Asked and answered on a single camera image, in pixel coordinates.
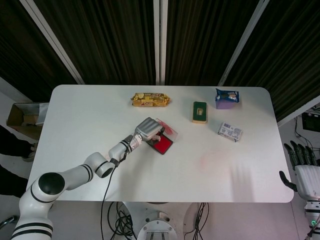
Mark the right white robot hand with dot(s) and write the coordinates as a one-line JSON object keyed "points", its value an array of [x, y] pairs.
{"points": [[308, 180]]}

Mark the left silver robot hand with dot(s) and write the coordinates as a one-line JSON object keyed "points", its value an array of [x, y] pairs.
{"points": [[147, 128]]}

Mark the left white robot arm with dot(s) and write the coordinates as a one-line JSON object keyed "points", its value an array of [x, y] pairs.
{"points": [[75, 173]]}

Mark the round grey robot base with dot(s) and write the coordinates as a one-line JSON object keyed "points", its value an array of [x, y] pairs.
{"points": [[157, 226]]}

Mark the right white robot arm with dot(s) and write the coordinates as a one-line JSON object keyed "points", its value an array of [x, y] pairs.
{"points": [[312, 212]]}

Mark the red ink pad clear lid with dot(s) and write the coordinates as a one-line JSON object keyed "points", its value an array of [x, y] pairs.
{"points": [[163, 146]]}

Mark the yellow biscuit package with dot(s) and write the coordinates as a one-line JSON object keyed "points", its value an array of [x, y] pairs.
{"points": [[151, 100]]}

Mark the green and yellow sponge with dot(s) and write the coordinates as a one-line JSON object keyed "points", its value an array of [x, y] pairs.
{"points": [[200, 112]]}

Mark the white and blue carton box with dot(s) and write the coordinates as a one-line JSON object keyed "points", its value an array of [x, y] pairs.
{"points": [[230, 132]]}

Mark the blue cookie packet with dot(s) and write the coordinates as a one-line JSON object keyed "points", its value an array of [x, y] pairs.
{"points": [[228, 95]]}

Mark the black pleated curtain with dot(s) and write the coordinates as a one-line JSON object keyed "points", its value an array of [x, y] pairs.
{"points": [[105, 40]]}

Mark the brown cardboard box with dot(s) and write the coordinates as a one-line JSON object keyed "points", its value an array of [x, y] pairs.
{"points": [[22, 117]]}

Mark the person's dark trouser leg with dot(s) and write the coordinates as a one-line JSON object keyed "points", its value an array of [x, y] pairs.
{"points": [[12, 145]]}

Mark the white upright frame post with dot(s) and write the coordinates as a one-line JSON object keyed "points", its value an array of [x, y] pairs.
{"points": [[160, 40]]}

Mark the white slanted frame post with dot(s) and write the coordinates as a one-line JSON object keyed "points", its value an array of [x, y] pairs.
{"points": [[241, 42], [53, 40]]}

